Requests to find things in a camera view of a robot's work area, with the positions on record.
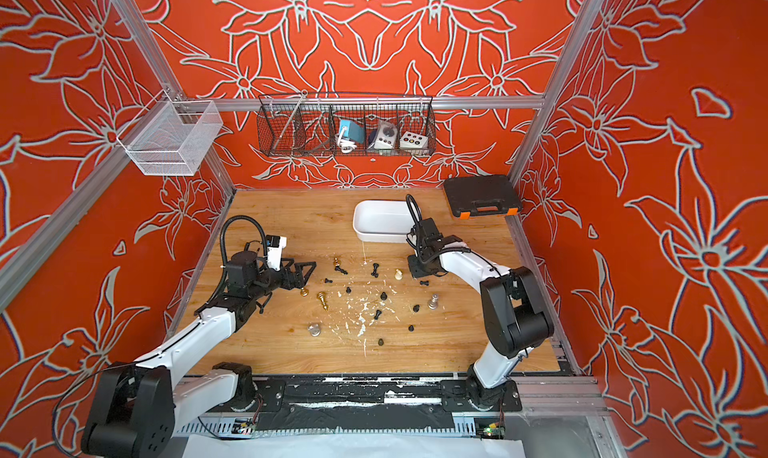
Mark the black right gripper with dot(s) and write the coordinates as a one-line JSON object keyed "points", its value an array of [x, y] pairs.
{"points": [[415, 272]]}

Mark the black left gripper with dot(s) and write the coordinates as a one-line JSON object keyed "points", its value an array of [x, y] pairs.
{"points": [[298, 280]]}

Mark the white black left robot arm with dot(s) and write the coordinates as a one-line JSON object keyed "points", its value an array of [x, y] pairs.
{"points": [[138, 405]]}

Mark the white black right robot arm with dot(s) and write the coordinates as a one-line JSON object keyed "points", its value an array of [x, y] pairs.
{"points": [[513, 308]]}

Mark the gold chess piece lying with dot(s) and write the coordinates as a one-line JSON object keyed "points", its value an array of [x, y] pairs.
{"points": [[322, 298]]}

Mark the silver chess piece right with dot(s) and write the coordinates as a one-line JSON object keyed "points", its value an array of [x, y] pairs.
{"points": [[433, 302]]}

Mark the white plastic storage box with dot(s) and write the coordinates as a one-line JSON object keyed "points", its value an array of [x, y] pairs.
{"points": [[382, 221]]}

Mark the teal box in basket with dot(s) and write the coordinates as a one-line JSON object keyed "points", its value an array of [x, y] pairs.
{"points": [[351, 131]]}

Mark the black orange tool case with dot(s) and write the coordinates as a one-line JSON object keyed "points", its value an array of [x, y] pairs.
{"points": [[479, 196]]}

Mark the white dotted cube in basket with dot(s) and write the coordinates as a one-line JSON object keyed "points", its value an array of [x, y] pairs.
{"points": [[410, 141]]}

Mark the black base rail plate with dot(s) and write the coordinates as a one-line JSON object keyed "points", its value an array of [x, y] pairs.
{"points": [[452, 393]]}

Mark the black wire wall basket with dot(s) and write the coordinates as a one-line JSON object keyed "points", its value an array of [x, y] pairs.
{"points": [[324, 125]]}

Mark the clear plastic wall bin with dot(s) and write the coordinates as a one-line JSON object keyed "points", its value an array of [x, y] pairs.
{"points": [[169, 142]]}

